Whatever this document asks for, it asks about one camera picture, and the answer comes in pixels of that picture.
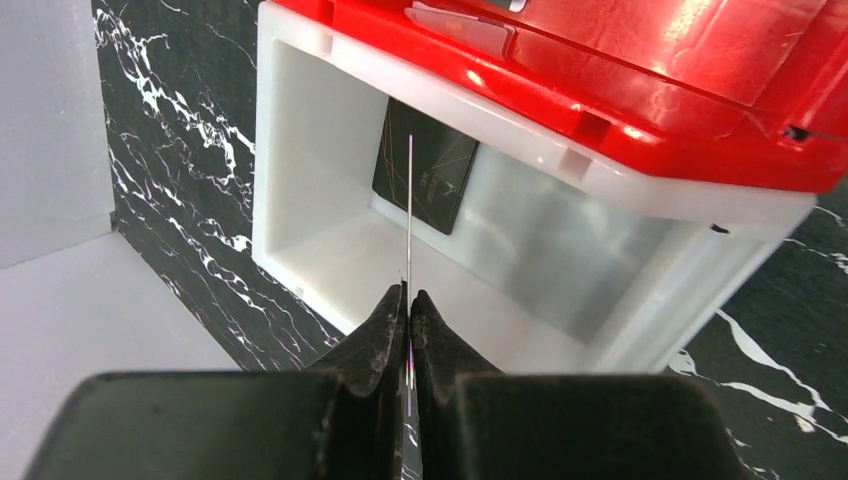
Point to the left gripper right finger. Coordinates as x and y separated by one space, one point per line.
477 422

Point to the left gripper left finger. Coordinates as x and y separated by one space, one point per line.
339 418

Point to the black card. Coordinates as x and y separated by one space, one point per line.
425 160

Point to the white silver card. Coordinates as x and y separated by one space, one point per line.
480 32

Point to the white plastic bin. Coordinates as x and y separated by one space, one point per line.
560 260

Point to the red plastic bin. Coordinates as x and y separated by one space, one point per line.
750 93

